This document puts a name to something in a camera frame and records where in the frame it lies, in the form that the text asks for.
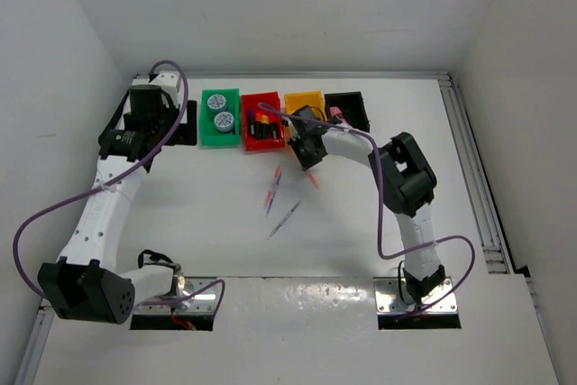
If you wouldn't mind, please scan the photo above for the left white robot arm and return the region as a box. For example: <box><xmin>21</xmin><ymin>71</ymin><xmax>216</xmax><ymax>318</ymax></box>
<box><xmin>38</xmin><ymin>73</ymin><xmax>187</xmax><ymax>324</ymax></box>

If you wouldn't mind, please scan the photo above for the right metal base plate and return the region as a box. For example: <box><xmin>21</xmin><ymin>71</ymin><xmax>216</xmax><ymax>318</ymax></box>
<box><xmin>373</xmin><ymin>277</ymin><xmax>458</xmax><ymax>316</ymax></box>

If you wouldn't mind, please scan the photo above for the red plastic bin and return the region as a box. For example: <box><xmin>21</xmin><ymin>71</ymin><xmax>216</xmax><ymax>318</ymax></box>
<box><xmin>241</xmin><ymin>92</ymin><xmax>285</xmax><ymax>151</ymax></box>

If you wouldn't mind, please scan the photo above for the metal base plate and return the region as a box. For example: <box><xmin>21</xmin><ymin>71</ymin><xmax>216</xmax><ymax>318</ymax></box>
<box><xmin>373</xmin><ymin>277</ymin><xmax>458</xmax><ymax>316</ymax></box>
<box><xmin>133</xmin><ymin>277</ymin><xmax>220</xmax><ymax>316</ymax></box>

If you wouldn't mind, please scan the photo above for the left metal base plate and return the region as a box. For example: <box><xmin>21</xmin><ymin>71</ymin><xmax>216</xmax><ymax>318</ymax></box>
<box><xmin>133</xmin><ymin>277</ymin><xmax>220</xmax><ymax>316</ymax></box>

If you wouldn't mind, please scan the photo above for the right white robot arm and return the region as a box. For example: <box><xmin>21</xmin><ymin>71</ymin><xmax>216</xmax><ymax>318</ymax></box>
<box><xmin>287</xmin><ymin>105</ymin><xmax>445</xmax><ymax>304</ymax></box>

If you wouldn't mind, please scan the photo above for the yellow cap black highlighter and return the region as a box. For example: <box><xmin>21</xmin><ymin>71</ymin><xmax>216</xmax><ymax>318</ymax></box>
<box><xmin>261</xmin><ymin>115</ymin><xmax>270</xmax><ymax>140</ymax></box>

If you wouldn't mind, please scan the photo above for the clear grey pen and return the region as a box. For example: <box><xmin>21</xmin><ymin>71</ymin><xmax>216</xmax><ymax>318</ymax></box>
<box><xmin>266</xmin><ymin>200</ymin><xmax>302</xmax><ymax>241</ymax></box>

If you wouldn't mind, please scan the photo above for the purple cap black highlighter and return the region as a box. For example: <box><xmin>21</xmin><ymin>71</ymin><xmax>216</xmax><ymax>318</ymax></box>
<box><xmin>247</xmin><ymin>108</ymin><xmax>255</xmax><ymax>137</ymax></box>

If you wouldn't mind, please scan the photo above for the black plastic bin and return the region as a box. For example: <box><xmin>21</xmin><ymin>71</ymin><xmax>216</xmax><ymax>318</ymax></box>
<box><xmin>325</xmin><ymin>91</ymin><xmax>370</xmax><ymax>133</ymax></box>

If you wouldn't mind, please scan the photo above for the orange cap black highlighter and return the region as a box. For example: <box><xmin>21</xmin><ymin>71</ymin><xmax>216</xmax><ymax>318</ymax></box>
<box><xmin>254</xmin><ymin>113</ymin><xmax>262</xmax><ymax>140</ymax></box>

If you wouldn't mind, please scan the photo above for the pink capped tube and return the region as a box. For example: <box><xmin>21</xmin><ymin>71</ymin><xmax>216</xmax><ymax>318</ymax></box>
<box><xmin>329</xmin><ymin>106</ymin><xmax>352</xmax><ymax>128</ymax></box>

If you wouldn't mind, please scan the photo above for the red pen under highlighter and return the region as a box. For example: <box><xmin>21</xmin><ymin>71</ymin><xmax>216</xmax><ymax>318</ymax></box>
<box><xmin>263</xmin><ymin>165</ymin><xmax>282</xmax><ymax>215</ymax></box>

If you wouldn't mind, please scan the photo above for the orange pen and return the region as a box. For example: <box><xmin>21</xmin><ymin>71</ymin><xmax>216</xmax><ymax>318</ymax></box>
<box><xmin>307</xmin><ymin>170</ymin><xmax>320</xmax><ymax>189</ymax></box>

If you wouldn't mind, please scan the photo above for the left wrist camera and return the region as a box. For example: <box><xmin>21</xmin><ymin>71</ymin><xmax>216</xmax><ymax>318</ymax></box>
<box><xmin>149</xmin><ymin>70</ymin><xmax>183</xmax><ymax>106</ymax></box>

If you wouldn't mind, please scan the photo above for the yellow plastic bin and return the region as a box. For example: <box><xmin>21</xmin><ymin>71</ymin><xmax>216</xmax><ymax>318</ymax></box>
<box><xmin>284</xmin><ymin>91</ymin><xmax>326</xmax><ymax>121</ymax></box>

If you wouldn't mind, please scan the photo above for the pink cap black highlighter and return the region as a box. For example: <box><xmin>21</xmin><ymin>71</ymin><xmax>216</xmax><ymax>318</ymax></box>
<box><xmin>269</xmin><ymin>123</ymin><xmax>279</xmax><ymax>140</ymax></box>

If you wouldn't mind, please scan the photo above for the green plastic bin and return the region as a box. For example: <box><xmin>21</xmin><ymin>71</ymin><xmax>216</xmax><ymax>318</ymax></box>
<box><xmin>199</xmin><ymin>88</ymin><xmax>242</xmax><ymax>147</ymax></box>

